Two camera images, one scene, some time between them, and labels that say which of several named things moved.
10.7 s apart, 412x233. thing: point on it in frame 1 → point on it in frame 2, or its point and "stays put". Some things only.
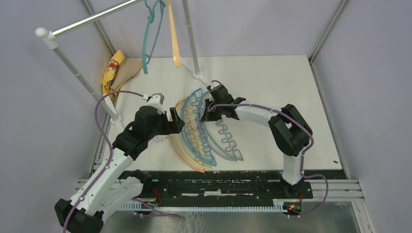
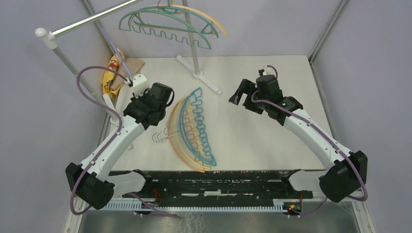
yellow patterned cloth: x=110 y=74 stays put
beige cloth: x=128 y=69 stays put
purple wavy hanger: x=215 y=134 → x=115 y=51
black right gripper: x=208 y=107 → x=248 y=96
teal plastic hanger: x=150 y=20 → x=171 y=20
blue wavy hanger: x=192 y=127 stays put
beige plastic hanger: x=176 y=56 → x=181 y=7
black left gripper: x=172 y=122 → x=141 y=114
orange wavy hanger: x=182 y=143 stays put
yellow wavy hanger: x=184 y=141 stays put
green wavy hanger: x=218 y=132 → x=178 y=22
